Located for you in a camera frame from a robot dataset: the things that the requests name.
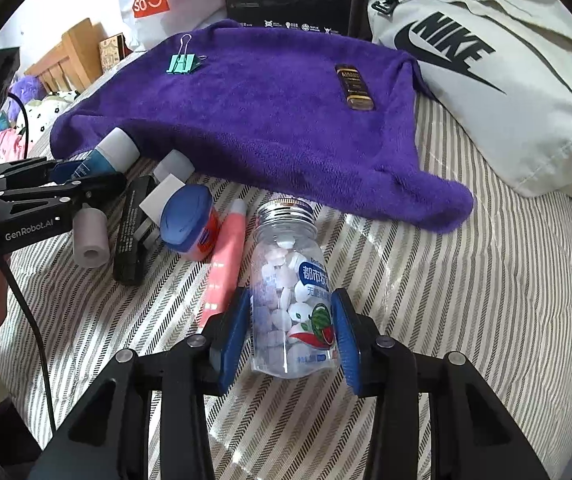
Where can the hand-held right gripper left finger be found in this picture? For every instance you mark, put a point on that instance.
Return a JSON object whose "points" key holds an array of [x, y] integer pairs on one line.
{"points": [[231, 340]]}

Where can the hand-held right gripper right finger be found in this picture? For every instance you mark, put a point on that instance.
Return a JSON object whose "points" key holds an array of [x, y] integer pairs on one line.
{"points": [[345, 345]]}

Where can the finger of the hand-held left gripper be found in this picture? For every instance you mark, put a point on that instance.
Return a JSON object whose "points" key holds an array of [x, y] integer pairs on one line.
{"points": [[91, 186], [68, 170]]}

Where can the blue bottle white cap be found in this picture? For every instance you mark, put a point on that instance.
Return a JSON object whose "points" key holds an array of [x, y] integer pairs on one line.
{"points": [[116, 150]]}

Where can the grey USB charger adapter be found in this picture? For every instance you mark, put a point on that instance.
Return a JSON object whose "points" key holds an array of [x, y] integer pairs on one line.
{"points": [[91, 235]]}

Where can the black slim box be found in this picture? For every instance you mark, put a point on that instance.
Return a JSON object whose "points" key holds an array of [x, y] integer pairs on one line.
{"points": [[128, 250]]}

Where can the clear candy bottle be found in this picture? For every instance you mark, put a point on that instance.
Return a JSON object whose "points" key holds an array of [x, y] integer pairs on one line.
{"points": [[286, 280]]}

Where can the pink highlighter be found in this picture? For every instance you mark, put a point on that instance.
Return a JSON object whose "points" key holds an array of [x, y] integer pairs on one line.
{"points": [[226, 255]]}

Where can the small white jar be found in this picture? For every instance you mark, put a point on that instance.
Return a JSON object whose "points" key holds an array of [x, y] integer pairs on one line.
{"points": [[173, 162]]}

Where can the pink jar blue lid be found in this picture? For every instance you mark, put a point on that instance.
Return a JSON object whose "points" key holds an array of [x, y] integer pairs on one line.
{"points": [[186, 215]]}

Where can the white polka dot cloth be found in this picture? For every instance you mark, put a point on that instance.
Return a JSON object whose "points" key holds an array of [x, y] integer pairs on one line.
{"points": [[48, 110]]}

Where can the pink cloth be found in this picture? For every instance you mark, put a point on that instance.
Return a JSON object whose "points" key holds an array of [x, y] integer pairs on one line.
{"points": [[3, 145]]}

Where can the purple plush toy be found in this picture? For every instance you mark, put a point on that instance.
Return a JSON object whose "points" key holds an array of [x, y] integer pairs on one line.
{"points": [[30, 91]]}

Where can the striped bed sheet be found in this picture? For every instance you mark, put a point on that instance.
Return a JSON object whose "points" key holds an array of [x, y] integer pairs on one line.
{"points": [[440, 310]]}

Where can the pale wooden furniture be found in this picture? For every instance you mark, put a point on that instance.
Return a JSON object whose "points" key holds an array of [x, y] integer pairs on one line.
{"points": [[78, 50]]}

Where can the brown book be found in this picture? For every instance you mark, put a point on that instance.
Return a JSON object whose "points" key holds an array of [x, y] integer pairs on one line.
{"points": [[111, 52]]}

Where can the green binder clip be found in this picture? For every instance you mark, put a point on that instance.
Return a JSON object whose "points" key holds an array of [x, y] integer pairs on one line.
{"points": [[181, 65]]}

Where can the purple towel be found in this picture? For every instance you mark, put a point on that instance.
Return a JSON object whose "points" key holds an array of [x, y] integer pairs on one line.
{"points": [[276, 125]]}

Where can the dark gold lighter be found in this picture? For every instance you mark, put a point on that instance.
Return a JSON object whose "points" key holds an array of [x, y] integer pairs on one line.
{"points": [[355, 87]]}

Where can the white sports bag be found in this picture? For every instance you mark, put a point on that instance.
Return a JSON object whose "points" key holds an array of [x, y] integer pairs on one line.
{"points": [[515, 110]]}

